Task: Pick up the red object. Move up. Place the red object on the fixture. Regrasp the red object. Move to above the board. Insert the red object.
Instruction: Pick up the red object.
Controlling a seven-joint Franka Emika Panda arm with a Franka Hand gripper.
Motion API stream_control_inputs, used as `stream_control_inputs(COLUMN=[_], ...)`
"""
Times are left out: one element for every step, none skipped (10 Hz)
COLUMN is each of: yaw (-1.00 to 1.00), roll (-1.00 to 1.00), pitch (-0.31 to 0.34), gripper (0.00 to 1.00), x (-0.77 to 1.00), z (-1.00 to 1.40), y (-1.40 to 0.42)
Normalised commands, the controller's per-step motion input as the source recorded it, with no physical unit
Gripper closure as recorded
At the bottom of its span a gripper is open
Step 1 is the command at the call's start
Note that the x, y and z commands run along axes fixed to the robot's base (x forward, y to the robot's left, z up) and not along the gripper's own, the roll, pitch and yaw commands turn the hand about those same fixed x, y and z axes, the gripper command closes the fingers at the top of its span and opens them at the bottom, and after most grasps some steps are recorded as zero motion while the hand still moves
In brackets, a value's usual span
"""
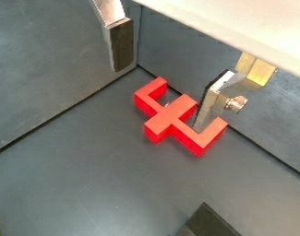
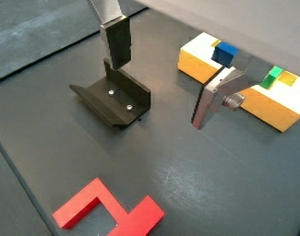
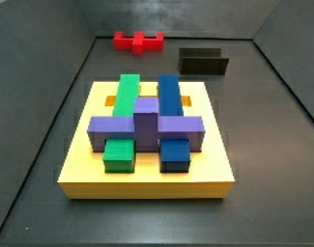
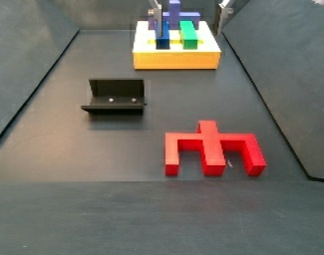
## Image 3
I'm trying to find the red E-shaped block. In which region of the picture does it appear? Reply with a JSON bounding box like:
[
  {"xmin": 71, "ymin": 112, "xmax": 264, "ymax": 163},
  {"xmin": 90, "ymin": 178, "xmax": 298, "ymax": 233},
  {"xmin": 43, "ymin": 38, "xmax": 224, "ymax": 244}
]
[{"xmin": 113, "ymin": 31, "xmax": 164, "ymax": 55}]

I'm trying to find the yellow base board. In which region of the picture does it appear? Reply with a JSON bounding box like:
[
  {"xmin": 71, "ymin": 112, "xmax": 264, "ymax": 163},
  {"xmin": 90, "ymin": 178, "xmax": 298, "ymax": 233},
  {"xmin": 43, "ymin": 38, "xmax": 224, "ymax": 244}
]
[{"xmin": 58, "ymin": 82, "xmax": 233, "ymax": 199}]

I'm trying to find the purple cross block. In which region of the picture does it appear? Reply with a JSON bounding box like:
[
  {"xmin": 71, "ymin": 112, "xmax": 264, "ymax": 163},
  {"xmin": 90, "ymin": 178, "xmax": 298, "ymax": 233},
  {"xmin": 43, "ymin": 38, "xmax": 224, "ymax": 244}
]
[{"xmin": 87, "ymin": 97, "xmax": 205, "ymax": 152}]

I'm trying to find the blue long block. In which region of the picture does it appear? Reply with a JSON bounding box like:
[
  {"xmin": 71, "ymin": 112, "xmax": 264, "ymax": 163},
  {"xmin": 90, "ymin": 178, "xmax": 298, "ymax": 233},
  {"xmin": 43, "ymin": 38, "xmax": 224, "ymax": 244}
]
[{"xmin": 157, "ymin": 75, "xmax": 191, "ymax": 173}]

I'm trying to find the green long block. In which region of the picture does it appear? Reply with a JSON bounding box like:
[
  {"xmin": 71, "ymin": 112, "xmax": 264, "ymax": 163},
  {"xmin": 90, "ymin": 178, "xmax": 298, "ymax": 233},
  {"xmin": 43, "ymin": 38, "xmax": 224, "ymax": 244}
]
[{"xmin": 102, "ymin": 74, "xmax": 140, "ymax": 173}]

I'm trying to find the black metal bracket holder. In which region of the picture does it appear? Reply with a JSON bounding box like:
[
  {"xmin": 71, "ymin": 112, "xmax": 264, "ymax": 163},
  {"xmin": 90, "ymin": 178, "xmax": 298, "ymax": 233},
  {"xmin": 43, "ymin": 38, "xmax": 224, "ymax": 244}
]
[{"xmin": 179, "ymin": 48, "xmax": 228, "ymax": 75}]

